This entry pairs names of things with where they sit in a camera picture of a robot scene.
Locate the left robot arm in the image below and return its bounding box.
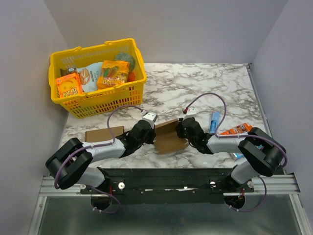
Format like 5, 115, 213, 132
45, 119, 156, 193

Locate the orange small box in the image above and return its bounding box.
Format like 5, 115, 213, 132
221, 123, 252, 135

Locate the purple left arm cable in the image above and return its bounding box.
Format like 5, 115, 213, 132
54, 105, 145, 214

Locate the black mounting base plate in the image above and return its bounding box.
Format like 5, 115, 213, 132
80, 167, 255, 205

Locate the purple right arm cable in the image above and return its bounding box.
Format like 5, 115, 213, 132
183, 93, 288, 212

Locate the yellow plastic shopping basket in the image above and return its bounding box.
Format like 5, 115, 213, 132
48, 38, 147, 118

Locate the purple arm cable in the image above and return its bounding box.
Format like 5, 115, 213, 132
183, 93, 288, 212
54, 105, 145, 214

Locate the yellow mango gummy bag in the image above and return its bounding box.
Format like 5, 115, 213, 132
97, 60, 130, 90

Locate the folded brown cardboard box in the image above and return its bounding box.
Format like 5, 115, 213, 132
85, 126, 124, 142

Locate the brown cardboard box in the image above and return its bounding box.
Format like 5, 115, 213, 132
85, 126, 124, 142
154, 119, 188, 154

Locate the light blue mint pack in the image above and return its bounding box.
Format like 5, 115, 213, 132
230, 145, 263, 161

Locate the grey green round sponge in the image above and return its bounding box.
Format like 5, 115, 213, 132
114, 52, 136, 72

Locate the orange round fruit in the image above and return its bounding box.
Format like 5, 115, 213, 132
128, 71, 136, 82

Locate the dark brown snack packet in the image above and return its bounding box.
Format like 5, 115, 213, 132
60, 68, 77, 77

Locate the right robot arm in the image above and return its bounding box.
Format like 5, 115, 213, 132
176, 117, 287, 192

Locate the orange snack box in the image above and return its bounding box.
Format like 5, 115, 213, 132
56, 73, 83, 98

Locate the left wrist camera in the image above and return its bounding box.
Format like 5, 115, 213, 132
142, 110, 158, 129

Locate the blue small box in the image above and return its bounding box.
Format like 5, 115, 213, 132
209, 111, 220, 134

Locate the light blue cassava chips bag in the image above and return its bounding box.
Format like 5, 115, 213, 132
76, 62, 102, 93

